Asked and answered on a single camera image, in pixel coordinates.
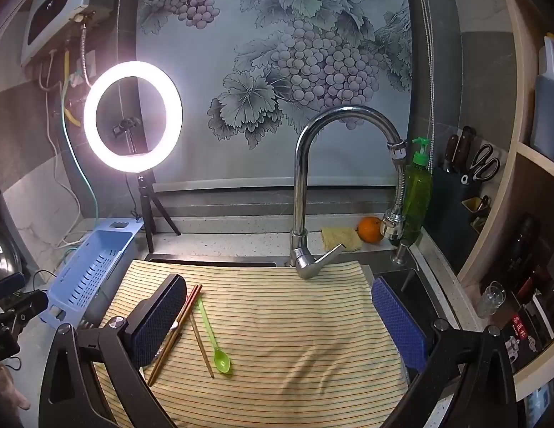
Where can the brown wooden chopstick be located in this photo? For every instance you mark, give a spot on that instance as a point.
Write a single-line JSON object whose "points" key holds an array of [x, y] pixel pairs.
{"points": [[183, 316], [202, 347], [190, 310]]}

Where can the grape print roller blind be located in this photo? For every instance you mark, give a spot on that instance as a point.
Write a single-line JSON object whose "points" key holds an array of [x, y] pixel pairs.
{"points": [[259, 53]]}

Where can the white plastic jug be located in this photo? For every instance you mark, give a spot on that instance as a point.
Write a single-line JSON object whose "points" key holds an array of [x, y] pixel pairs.
{"points": [[549, 111]]}

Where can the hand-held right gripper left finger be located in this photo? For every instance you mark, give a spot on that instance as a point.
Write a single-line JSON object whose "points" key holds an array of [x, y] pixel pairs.
{"points": [[157, 321]]}

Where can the yellow gas pipe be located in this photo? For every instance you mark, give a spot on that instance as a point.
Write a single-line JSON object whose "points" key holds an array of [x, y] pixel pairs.
{"points": [[67, 80]]}

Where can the black tripod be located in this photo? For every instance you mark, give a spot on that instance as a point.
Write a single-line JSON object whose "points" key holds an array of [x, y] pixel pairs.
{"points": [[145, 205]]}

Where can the black printed box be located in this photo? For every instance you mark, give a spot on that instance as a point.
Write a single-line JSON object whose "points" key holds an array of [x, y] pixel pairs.
{"points": [[527, 334]]}

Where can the green plastic spoon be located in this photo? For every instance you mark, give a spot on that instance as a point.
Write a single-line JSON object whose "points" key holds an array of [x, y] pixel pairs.
{"points": [[214, 343]]}

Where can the blue plastic basket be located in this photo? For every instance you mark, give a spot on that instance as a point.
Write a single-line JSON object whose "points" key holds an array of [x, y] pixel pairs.
{"points": [[87, 272]]}

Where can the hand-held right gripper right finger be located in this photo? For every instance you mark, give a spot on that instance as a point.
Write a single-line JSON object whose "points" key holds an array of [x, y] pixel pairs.
{"points": [[398, 321]]}

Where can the steel sink basin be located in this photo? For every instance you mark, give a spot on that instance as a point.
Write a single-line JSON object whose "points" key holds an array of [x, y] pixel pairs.
{"points": [[411, 285]]}

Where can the dark knife block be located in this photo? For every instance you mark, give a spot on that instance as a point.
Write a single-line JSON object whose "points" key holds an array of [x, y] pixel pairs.
{"points": [[451, 214]]}

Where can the chrome kitchen faucet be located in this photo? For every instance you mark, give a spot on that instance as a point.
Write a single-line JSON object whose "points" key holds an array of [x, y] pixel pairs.
{"points": [[301, 187]]}

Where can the dark glass bottle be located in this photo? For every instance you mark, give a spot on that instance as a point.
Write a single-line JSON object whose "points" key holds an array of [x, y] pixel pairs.
{"points": [[522, 249]]}

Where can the wall water heater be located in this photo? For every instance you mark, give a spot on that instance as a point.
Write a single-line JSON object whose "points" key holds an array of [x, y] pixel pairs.
{"points": [[58, 13]]}

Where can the clear drinking glass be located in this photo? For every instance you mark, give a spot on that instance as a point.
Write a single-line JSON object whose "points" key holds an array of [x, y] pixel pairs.
{"points": [[490, 301]]}

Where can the wooden shelf unit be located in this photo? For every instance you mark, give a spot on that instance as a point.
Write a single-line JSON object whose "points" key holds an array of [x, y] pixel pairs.
{"points": [[495, 214]]}

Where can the orange fruit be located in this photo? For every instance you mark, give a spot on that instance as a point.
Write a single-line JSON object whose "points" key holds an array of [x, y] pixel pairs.
{"points": [[370, 230]]}

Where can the yellow sponge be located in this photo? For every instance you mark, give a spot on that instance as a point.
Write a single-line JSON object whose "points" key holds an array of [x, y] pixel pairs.
{"points": [[341, 237]]}

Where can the dark round appliance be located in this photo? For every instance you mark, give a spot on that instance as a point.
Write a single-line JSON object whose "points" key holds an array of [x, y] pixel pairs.
{"points": [[2, 249]]}

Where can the person's left hand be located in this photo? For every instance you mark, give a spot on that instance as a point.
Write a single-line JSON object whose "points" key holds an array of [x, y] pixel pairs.
{"points": [[11, 390]]}

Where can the yellow striped cloth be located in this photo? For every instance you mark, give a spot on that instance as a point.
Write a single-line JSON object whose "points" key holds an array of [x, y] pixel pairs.
{"points": [[281, 330]]}

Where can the green dish soap bottle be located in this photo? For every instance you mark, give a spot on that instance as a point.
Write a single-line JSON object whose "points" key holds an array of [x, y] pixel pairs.
{"points": [[417, 196]]}

